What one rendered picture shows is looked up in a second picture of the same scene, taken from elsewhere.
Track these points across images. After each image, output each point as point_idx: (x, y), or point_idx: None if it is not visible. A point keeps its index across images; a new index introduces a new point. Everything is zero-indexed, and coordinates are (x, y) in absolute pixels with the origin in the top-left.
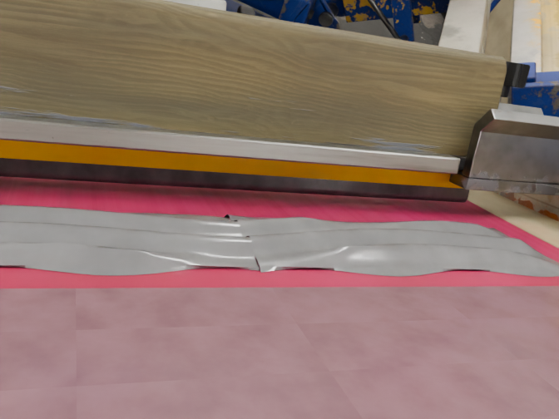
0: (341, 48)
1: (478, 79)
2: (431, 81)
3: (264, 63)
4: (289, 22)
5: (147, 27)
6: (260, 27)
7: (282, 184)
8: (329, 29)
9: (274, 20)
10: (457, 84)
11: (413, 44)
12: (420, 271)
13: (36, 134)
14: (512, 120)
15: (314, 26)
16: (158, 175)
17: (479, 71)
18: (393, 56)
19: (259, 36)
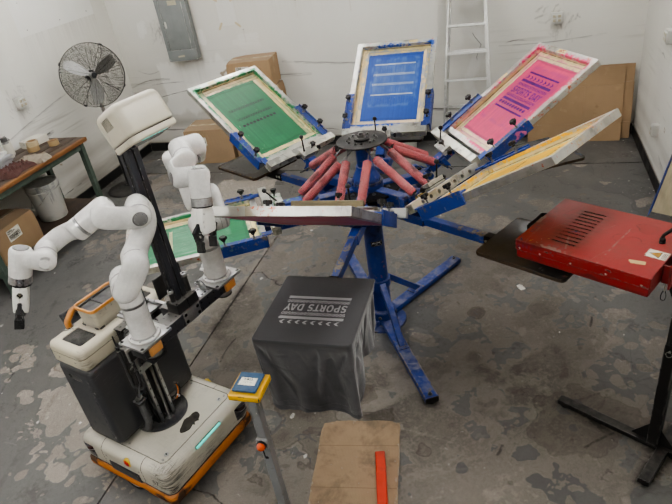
0: (338, 202)
1: (358, 203)
2: (351, 204)
3: (329, 205)
4: (332, 200)
5: (316, 203)
6: (328, 201)
7: None
8: (337, 200)
9: (330, 200)
10: (355, 204)
11: (348, 200)
12: None
13: None
14: (359, 207)
15: (335, 200)
16: None
17: (358, 202)
18: (345, 202)
19: (328, 202)
